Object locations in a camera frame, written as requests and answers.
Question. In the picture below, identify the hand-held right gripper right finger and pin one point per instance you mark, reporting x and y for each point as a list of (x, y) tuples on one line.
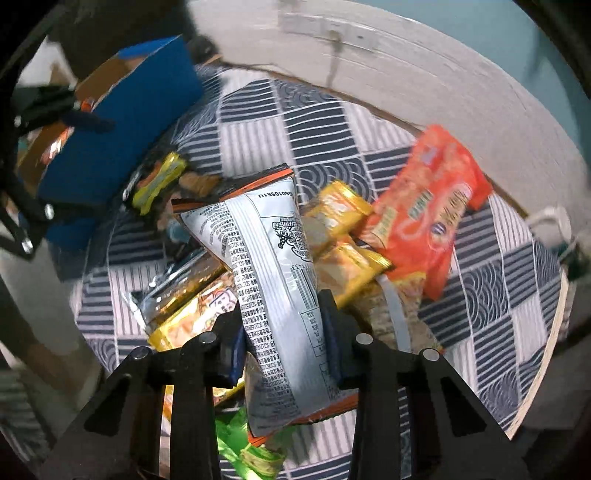
[(333, 337)]

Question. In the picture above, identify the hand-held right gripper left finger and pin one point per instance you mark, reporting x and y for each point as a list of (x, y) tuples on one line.
[(233, 355)]

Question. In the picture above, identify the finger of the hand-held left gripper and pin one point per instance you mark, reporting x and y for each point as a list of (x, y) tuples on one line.
[(27, 217), (69, 104)]

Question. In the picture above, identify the blue cardboard box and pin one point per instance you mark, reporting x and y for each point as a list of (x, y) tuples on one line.
[(138, 106)]

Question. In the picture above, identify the silver snack packet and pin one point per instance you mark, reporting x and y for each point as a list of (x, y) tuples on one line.
[(277, 258)]

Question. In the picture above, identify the orange-red snack bag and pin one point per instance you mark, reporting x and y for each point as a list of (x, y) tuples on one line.
[(425, 207)]

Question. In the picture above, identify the clear packet of brown snack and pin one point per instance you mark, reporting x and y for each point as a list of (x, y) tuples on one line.
[(383, 323)]

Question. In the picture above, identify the yellow-orange snack packet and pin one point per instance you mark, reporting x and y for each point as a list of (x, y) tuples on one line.
[(194, 318)]

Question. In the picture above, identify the long yellow snack packet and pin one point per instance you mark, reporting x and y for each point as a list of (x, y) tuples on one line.
[(355, 270)]

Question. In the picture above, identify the green snack packet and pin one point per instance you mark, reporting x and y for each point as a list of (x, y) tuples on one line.
[(235, 438)]

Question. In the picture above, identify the dark shiny snack packet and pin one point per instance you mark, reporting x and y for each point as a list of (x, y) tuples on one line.
[(180, 286)]

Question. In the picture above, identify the dark bulky object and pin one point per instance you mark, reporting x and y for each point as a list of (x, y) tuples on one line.
[(138, 23)]

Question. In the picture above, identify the yellow and black snack packet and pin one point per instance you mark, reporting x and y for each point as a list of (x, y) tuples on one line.
[(159, 180)]

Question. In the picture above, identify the short yellow snack packet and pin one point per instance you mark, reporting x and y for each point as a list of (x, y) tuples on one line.
[(339, 207)]

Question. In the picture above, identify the brown snack piece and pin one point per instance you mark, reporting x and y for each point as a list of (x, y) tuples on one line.
[(201, 183)]

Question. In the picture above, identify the navy patterned tablecloth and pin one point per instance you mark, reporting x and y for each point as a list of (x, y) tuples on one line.
[(314, 124)]

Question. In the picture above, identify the white electric kettle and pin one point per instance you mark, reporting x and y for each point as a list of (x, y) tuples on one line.
[(551, 221)]

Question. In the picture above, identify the white wall socket with plug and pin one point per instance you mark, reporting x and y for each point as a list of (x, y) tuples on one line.
[(339, 32)]

